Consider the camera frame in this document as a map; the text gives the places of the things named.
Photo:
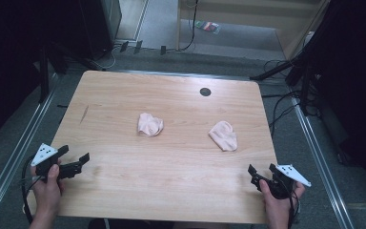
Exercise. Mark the black metal stand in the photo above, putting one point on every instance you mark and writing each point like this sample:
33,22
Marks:
44,73

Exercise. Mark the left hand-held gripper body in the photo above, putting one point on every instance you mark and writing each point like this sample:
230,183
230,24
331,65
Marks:
44,153

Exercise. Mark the person's right hand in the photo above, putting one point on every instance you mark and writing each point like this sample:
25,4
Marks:
278,208

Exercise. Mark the black power plug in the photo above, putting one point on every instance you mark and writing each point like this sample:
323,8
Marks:
163,50
124,46
138,46

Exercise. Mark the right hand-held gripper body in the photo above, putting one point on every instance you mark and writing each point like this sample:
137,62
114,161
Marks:
284,186

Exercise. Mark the pink sock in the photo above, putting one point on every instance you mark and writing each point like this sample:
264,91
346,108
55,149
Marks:
150,125
224,136

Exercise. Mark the black cabinet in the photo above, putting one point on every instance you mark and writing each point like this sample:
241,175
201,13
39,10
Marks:
103,25

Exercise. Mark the black tripod stand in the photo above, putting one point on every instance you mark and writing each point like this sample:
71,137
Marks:
300,68

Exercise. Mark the colourful plastic packet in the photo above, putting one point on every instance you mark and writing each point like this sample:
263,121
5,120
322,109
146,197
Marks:
208,26

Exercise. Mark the black round table grommet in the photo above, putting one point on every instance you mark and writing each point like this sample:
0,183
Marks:
205,92

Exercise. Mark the person's left hand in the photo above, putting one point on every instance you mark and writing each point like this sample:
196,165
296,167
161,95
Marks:
47,194

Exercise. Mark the metal floor rail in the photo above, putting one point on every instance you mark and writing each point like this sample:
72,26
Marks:
16,152
319,162

